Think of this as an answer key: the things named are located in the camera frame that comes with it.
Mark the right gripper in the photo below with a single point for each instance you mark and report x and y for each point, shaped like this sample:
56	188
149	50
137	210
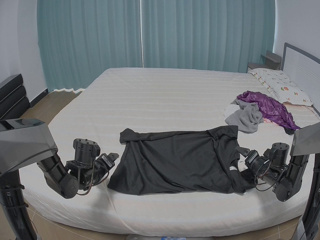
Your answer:
257	164

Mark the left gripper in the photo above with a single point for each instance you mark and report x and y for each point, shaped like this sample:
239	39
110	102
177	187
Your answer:
107	164

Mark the black T-shirt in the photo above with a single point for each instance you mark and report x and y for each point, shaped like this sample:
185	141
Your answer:
175	164

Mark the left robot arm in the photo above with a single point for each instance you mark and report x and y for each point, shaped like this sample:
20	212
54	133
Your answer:
25	139

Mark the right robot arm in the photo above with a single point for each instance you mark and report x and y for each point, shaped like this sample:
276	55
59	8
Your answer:
307	139

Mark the pile of clothes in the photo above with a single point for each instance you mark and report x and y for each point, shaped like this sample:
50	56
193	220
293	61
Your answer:
250	119

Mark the bed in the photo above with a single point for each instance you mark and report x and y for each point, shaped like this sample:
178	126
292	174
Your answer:
160	104

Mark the white printed pillow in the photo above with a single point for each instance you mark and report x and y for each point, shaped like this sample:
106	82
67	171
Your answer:
280	84

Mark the grey bedside table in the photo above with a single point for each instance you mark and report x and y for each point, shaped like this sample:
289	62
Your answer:
271	59

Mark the black chest of drawers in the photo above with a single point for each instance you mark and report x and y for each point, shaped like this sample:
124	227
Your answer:
12	96

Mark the blue-green curtain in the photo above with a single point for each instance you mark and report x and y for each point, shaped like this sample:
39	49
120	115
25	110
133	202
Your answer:
205	29
87	34

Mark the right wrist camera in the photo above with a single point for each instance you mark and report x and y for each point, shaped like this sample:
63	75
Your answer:
268	153

